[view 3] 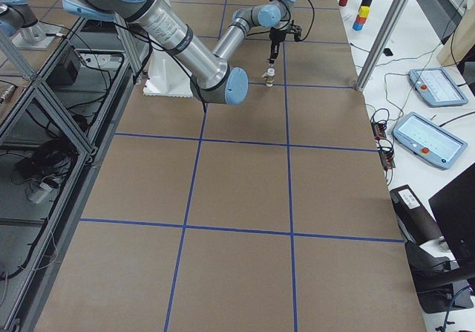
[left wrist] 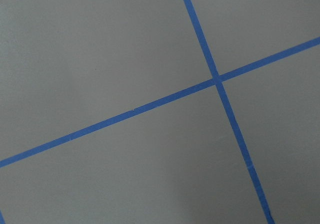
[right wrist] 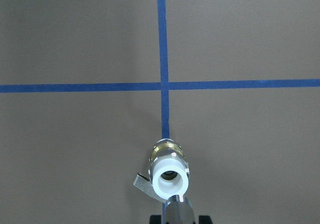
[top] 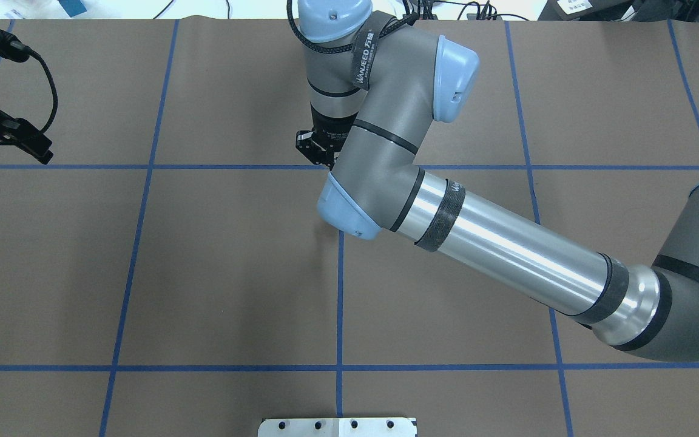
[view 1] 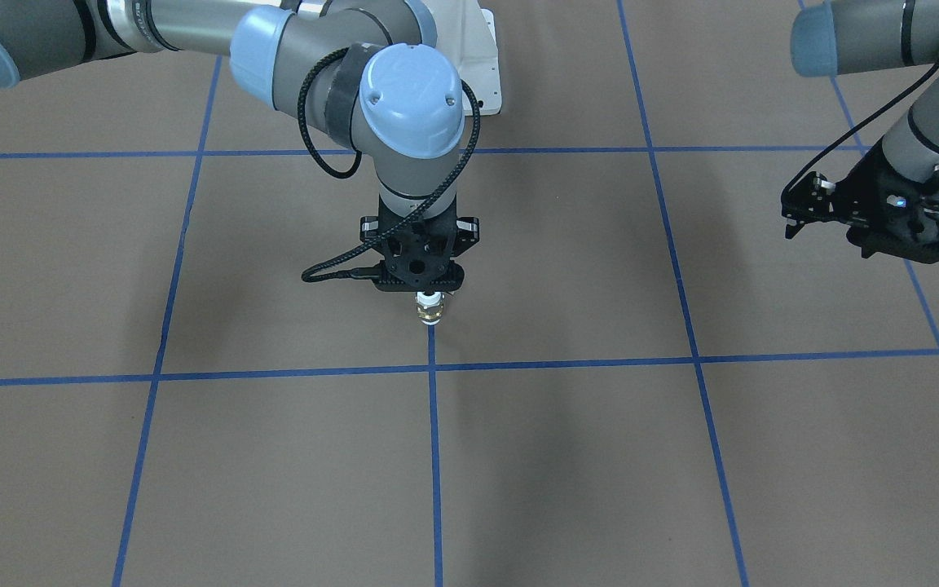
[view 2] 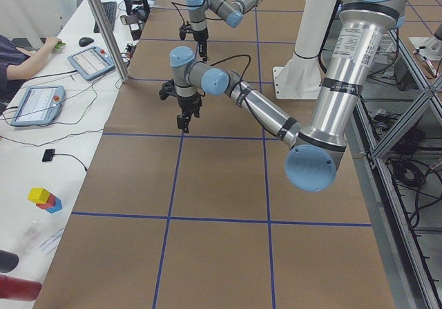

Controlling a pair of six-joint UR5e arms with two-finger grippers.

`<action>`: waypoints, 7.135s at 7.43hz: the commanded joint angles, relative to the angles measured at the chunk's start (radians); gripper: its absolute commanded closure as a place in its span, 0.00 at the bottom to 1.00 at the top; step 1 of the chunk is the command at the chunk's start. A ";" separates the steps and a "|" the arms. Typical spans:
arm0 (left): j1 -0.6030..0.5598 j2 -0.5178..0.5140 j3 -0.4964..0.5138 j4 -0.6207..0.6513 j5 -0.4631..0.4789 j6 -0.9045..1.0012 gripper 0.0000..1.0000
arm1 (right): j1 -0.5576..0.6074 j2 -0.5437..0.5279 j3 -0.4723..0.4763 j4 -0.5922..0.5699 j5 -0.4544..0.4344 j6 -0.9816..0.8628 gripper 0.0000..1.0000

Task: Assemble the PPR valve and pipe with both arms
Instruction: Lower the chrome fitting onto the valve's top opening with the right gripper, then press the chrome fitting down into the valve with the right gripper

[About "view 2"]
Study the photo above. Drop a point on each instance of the black computer mouse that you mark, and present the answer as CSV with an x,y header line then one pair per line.
x,y
84,41

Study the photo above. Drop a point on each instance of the near blue teach pendant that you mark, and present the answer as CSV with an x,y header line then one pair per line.
x,y
39,106

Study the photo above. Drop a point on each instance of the aluminium frame post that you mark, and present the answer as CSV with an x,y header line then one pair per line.
x,y
109,38

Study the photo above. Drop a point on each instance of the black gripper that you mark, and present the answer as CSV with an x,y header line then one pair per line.
x,y
188,102
201,35

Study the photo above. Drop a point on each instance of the small black box device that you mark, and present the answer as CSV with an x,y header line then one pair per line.
x,y
48,155

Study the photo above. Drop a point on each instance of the red wooden block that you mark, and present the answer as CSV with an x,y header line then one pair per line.
x,y
49,203

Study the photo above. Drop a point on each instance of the red cylinder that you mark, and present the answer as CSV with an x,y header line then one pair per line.
x,y
19,289

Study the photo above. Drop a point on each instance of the far blue teach pendant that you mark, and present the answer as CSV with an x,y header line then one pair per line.
x,y
92,62

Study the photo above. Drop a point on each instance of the blue teach pendant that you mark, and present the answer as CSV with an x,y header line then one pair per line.
x,y
39,106
92,62

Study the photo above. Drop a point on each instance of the black cylinder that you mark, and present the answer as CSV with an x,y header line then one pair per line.
x,y
8,261

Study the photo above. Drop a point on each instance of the blue wooden block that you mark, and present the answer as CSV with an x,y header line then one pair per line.
x,y
56,207

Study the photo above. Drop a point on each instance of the black keyboard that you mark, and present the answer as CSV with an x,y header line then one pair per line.
x,y
110,11

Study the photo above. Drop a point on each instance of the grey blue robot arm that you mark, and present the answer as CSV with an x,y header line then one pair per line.
x,y
230,12
315,151

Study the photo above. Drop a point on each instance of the seated person dark shirt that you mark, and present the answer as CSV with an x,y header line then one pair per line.
x,y
19,65

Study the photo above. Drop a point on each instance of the white camera stand column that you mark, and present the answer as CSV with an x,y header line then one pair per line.
x,y
301,76

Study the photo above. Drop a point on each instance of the yellow wooden block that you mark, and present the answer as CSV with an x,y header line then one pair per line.
x,y
38,195

